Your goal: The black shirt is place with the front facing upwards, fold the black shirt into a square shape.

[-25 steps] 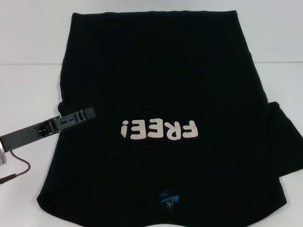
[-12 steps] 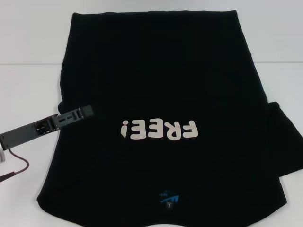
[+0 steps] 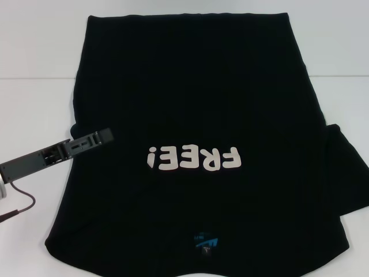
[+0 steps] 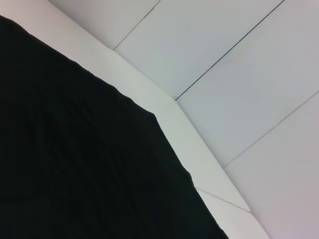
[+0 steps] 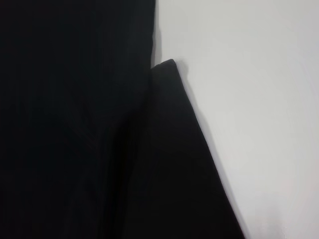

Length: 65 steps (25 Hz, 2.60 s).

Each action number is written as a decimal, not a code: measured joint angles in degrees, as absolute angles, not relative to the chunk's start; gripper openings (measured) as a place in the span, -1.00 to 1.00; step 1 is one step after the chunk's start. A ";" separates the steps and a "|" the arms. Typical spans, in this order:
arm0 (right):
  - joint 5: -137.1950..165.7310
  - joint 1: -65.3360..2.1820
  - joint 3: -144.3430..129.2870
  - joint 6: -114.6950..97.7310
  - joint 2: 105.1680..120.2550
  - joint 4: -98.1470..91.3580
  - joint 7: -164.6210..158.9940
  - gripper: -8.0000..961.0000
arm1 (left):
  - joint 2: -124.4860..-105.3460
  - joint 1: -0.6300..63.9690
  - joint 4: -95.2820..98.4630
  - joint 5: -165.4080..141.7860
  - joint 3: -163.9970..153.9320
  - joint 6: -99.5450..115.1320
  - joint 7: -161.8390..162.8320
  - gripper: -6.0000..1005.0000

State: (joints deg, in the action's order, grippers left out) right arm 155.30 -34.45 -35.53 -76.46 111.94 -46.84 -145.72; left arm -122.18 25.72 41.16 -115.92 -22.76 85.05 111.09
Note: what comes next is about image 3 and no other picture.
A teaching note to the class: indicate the black shirt with FREE print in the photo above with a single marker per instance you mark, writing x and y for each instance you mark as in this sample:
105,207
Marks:
201,86

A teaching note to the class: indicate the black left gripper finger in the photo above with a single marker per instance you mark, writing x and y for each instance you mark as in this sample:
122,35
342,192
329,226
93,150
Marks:
92,140

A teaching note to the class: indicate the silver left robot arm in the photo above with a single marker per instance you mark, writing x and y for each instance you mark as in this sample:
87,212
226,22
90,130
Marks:
3,190

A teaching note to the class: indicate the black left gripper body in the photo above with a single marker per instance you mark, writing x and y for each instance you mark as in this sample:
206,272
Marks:
26,166

